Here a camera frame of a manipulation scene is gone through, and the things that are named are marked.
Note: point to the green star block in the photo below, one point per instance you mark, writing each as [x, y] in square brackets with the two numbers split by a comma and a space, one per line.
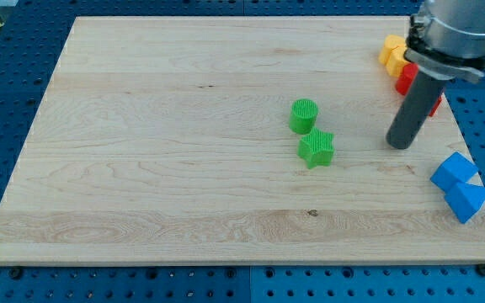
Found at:
[316, 148]

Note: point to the green cylinder block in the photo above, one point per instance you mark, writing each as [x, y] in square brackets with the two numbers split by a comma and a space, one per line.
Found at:
[303, 115]

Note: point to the red block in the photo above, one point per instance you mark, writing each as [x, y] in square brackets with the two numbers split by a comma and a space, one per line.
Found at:
[405, 80]

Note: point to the blue cube block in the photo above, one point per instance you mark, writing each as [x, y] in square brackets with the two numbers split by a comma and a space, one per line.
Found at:
[454, 169]

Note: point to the wooden board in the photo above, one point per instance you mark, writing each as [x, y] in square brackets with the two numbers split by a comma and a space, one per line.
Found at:
[166, 141]

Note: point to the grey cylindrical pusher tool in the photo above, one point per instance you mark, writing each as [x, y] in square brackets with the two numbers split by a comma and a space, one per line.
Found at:
[422, 95]

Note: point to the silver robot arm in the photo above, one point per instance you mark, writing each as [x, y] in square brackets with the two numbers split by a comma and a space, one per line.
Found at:
[446, 40]

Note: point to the blue triangle block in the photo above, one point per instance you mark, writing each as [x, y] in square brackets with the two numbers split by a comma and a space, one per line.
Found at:
[465, 200]

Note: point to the yellow block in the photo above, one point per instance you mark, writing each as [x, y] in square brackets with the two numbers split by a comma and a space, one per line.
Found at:
[392, 55]

